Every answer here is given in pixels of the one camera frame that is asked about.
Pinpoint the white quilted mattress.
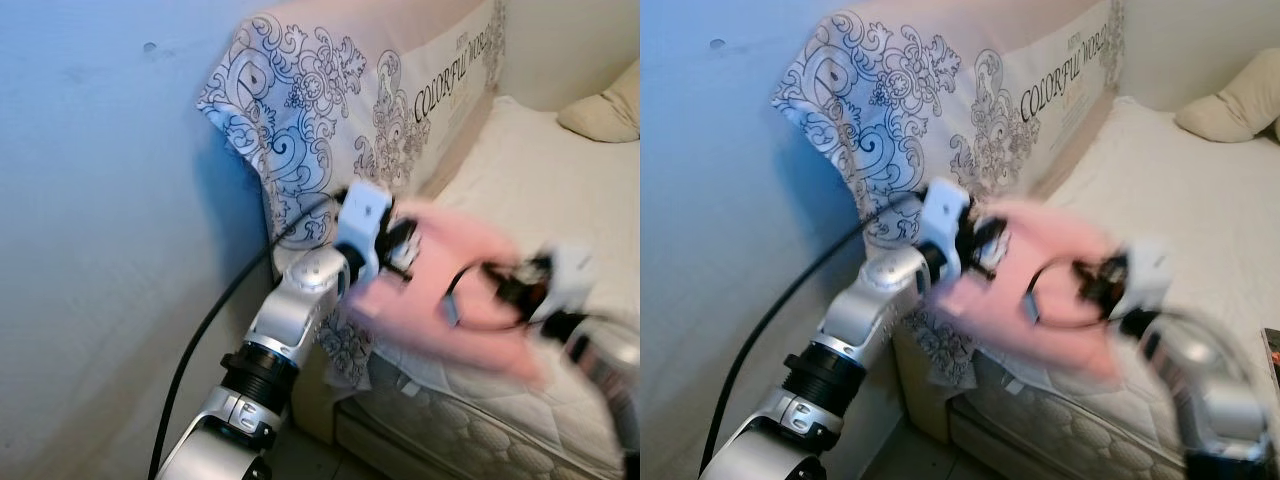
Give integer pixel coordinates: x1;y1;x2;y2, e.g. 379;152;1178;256
335;95;641;480
945;95;1280;480

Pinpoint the patterned white headboard cover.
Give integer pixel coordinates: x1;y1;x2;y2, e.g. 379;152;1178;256
772;0;1126;393
197;0;506;391

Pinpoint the beige folded pillow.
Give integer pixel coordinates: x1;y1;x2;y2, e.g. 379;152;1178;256
1175;48;1280;143
557;60;641;143

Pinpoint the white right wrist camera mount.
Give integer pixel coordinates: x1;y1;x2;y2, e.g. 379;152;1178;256
1118;238;1178;323
535;245;598;323

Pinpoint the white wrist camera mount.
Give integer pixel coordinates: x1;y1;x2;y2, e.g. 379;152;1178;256
333;182;393;286
535;245;598;323
918;178;976;283
1118;238;1178;323

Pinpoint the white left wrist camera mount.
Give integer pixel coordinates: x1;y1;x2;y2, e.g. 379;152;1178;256
918;178;976;283
333;182;393;286

